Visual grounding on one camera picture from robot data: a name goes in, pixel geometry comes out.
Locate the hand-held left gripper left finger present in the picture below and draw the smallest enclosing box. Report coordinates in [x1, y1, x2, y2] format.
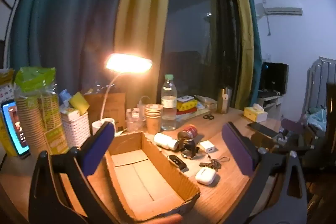
[28, 121, 116, 224]

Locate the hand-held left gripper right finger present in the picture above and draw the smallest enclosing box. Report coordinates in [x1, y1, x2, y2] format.
[222, 122, 307, 224]

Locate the white charger plug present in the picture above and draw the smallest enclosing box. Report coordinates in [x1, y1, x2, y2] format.
[200, 140, 218, 153]

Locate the bunch of keys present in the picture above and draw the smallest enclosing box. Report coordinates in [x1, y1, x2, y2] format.
[199, 157, 230, 171]

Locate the white earbuds case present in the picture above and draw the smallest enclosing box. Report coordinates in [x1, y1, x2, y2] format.
[195, 167, 217, 185]

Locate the black wristwatch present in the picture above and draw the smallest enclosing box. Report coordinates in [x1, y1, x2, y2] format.
[177, 131, 201, 159]

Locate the red tin can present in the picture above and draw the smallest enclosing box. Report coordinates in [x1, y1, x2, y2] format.
[181, 124, 198, 139]

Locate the brown cardboard box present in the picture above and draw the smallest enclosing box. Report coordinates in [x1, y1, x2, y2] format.
[59, 132, 200, 222]

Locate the black car key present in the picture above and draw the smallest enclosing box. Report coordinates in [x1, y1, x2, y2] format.
[167, 155, 187, 171]

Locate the white plastic basket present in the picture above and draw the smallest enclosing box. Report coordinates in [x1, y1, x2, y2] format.
[61, 111, 91, 148]

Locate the black smartphone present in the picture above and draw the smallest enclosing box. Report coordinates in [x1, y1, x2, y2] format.
[247, 122, 278, 138]

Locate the yellow tissue box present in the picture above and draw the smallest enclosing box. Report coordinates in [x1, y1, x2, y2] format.
[244, 104, 268, 122]

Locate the brown cardboard lamp package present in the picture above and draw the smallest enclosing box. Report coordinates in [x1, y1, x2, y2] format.
[84, 93, 126, 130]

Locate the white tissue packet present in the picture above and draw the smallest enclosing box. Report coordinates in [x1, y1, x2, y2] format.
[61, 106, 80, 118]

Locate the yellow sponge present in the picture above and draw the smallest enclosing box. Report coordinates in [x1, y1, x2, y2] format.
[69, 92, 90, 115]

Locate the steel tumbler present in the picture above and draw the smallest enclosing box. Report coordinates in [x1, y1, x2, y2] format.
[217, 87, 233, 114]

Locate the blue and white packet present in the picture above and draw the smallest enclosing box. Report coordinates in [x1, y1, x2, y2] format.
[59, 89, 72, 106]

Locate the white tv stand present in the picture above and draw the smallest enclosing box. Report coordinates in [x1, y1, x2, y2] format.
[257, 94, 282, 114]

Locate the stack of brown paper cups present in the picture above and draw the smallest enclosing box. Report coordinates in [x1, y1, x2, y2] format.
[144, 103, 164, 135]

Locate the white pill bottle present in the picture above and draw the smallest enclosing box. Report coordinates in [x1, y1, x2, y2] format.
[154, 133, 179, 150]

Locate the green pack of paper cups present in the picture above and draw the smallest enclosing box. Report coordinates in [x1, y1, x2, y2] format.
[14, 67, 69, 156]

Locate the clear plastic water bottle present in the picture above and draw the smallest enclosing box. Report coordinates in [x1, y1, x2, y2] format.
[161, 74, 177, 131]

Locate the black monitor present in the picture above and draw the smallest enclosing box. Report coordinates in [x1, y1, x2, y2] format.
[259, 62, 289, 95]

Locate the tablet with lit screen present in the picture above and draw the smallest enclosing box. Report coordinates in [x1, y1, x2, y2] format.
[1, 100, 30, 159]

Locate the white desk lamp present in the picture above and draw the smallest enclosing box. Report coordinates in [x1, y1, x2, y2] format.
[92, 53, 153, 135]

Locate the narrow teal curtain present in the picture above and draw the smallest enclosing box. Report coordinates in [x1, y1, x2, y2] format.
[241, 0, 263, 109]

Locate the black chair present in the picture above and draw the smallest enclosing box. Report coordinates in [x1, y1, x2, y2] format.
[273, 82, 336, 169]

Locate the narrow yellow curtain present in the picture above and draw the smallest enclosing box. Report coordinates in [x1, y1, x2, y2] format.
[229, 0, 255, 110]

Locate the wide teal curtain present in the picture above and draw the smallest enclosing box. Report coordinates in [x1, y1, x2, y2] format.
[9, 0, 132, 98]

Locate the dark window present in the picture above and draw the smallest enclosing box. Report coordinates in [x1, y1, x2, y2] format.
[157, 0, 242, 109]

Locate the white air conditioner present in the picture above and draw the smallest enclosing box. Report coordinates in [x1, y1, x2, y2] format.
[256, 0, 303, 17]

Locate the wide yellow curtain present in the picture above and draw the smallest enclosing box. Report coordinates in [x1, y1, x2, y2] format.
[113, 0, 174, 109]

